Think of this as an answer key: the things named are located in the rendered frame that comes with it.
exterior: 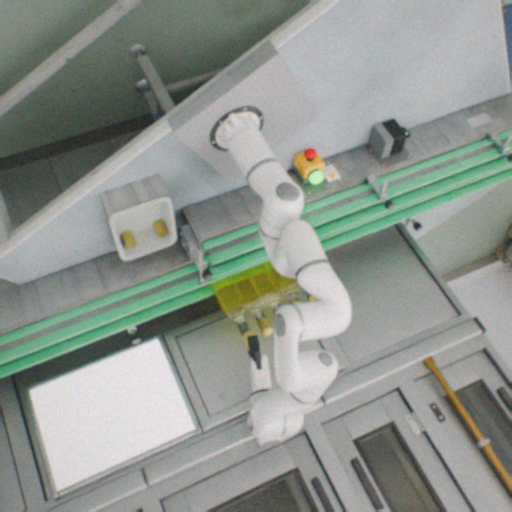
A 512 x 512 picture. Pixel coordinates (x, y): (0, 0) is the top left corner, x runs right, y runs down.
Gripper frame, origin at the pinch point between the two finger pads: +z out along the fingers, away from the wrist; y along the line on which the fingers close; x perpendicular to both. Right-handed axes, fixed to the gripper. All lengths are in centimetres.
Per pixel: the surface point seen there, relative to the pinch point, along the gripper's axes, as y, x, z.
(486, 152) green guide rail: 15, -86, 48
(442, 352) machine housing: -14, -60, -6
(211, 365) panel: -12.5, 12.4, 1.2
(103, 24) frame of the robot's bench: 42, 31, 94
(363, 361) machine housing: -14.6, -34.4, -4.5
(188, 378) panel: -11.9, 19.7, -2.0
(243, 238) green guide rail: 13.6, -1.8, 28.2
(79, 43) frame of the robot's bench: 38, 39, 92
